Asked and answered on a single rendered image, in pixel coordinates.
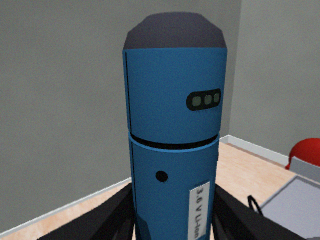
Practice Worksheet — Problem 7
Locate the grey rectangular tray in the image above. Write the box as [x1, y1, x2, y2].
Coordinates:
[259, 174, 320, 240]

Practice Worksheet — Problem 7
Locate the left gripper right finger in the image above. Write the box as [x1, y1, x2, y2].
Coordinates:
[211, 183, 307, 240]

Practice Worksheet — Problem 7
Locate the dark blue electric screwdriver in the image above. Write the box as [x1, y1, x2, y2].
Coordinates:
[122, 12, 227, 240]

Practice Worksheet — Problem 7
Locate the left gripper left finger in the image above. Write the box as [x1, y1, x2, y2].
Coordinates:
[36, 182, 134, 240]

